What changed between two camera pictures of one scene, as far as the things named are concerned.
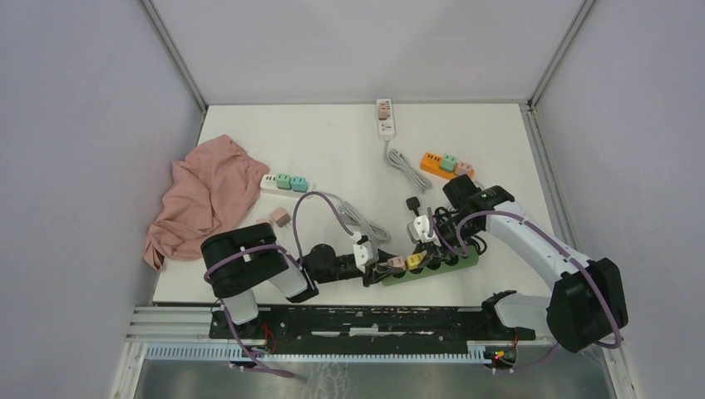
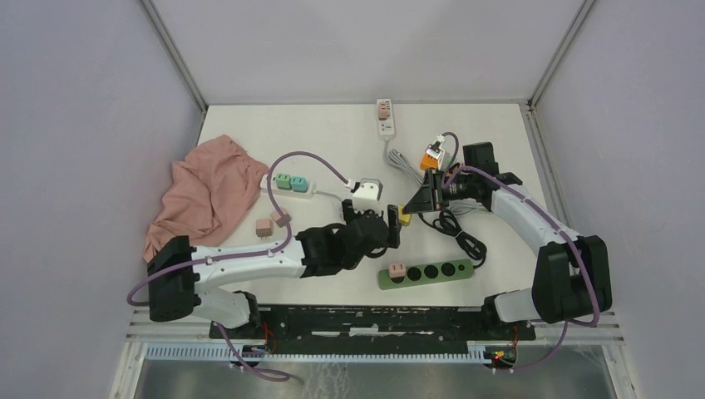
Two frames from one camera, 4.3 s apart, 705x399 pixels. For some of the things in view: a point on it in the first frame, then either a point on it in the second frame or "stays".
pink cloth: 212,189 stays
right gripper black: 434,253 → 421,202
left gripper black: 375,275 → 394,239
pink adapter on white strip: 382,110 stays
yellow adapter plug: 413,260 → 404,219
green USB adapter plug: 283,181 stays
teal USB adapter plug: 299,184 stays
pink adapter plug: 280,216 stays
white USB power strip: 268,184 stays
